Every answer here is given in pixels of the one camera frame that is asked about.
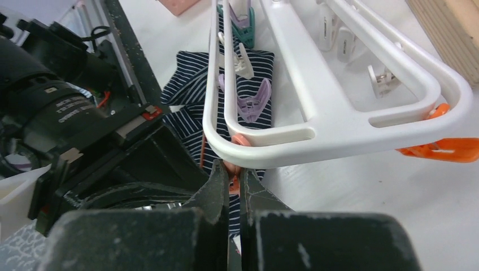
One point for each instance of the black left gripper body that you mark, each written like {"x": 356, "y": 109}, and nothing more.
{"x": 128, "y": 160}

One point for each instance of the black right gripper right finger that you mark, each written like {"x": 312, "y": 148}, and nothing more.
{"x": 275, "y": 237}

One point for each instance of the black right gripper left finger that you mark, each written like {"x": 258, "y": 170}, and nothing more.
{"x": 192, "y": 237}

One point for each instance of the orange clip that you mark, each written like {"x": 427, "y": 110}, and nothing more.
{"x": 456, "y": 150}
{"x": 233, "y": 168}

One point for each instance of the white plastic clip hanger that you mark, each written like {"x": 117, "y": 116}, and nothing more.
{"x": 332, "y": 127}

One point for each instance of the purple clip upper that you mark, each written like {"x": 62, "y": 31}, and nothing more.
{"x": 251, "y": 106}

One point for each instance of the teal clip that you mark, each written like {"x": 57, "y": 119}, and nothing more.
{"x": 244, "y": 29}

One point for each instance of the wooden hanger rack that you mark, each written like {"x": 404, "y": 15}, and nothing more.
{"x": 452, "y": 27}

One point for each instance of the pink basket left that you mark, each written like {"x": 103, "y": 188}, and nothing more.
{"x": 178, "y": 7}

